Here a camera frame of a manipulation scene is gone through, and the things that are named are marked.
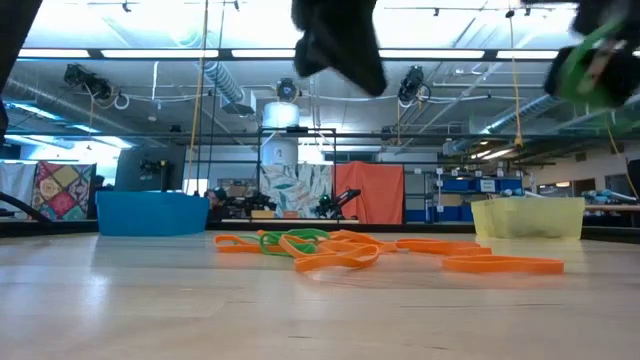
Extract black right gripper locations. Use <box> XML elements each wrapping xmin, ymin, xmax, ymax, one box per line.
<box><xmin>545</xmin><ymin>0</ymin><xmax>640</xmax><ymax>108</ymax></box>

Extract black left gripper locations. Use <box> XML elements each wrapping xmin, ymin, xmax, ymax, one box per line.
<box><xmin>292</xmin><ymin>0</ymin><xmax>389</xmax><ymax>98</ymax></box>

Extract yellow plastic basket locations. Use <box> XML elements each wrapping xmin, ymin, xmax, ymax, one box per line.
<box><xmin>470</xmin><ymin>196</ymin><xmax>586</xmax><ymax>240</ymax></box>

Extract blue plastic basket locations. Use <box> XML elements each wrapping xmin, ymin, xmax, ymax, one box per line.
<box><xmin>95</xmin><ymin>191</ymin><xmax>210</xmax><ymax>237</ymax></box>

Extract black ceiling device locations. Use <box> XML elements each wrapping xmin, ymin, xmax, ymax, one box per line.
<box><xmin>398</xmin><ymin>65</ymin><xmax>427</xmax><ymax>105</ymax></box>
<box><xmin>63</xmin><ymin>63</ymin><xmax>115</xmax><ymax>102</ymax></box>

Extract black round fan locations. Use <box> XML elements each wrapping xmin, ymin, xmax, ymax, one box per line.
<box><xmin>275</xmin><ymin>77</ymin><xmax>300</xmax><ymax>104</ymax></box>

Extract white cylindrical tank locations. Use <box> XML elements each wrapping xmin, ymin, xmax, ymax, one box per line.
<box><xmin>261</xmin><ymin>101</ymin><xmax>301</xmax><ymax>167</ymax></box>

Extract orange-red hanging cloth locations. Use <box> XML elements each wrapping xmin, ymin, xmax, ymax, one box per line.
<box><xmin>333</xmin><ymin>160</ymin><xmax>405</xmax><ymax>225</ymax></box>

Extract leaf print curtain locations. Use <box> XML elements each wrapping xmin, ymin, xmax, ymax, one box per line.
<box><xmin>259</xmin><ymin>163</ymin><xmax>335</xmax><ymax>219</ymax></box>

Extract blue storage bin shelf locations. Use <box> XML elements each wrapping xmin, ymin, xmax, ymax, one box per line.
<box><xmin>404</xmin><ymin>174</ymin><xmax>524</xmax><ymax>224</ymax></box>

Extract person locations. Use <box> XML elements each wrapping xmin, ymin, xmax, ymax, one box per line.
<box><xmin>208</xmin><ymin>186</ymin><xmax>231</xmax><ymax>221</ymax></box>

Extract dark monitor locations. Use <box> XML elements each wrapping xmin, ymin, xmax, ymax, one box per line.
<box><xmin>113</xmin><ymin>144</ymin><xmax>187</xmax><ymax>194</ymax></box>

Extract colourful patchwork quilt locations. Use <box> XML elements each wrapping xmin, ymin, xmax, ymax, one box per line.
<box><xmin>32</xmin><ymin>160</ymin><xmax>97</xmax><ymax>222</ymax></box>

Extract white hanging cloth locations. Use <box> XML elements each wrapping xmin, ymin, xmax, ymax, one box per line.
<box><xmin>0</xmin><ymin>160</ymin><xmax>37</xmax><ymax>205</ymax></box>

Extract silver spiral duct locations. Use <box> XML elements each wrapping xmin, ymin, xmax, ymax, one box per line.
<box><xmin>202</xmin><ymin>60</ymin><xmax>247</xmax><ymax>105</ymax></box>
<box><xmin>487</xmin><ymin>92</ymin><xmax>640</xmax><ymax>136</ymax></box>

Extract yellow hanging cord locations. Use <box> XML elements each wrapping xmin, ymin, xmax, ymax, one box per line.
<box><xmin>507</xmin><ymin>9</ymin><xmax>525</xmax><ymax>150</ymax></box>
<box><xmin>192</xmin><ymin>0</ymin><xmax>210</xmax><ymax>120</ymax></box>

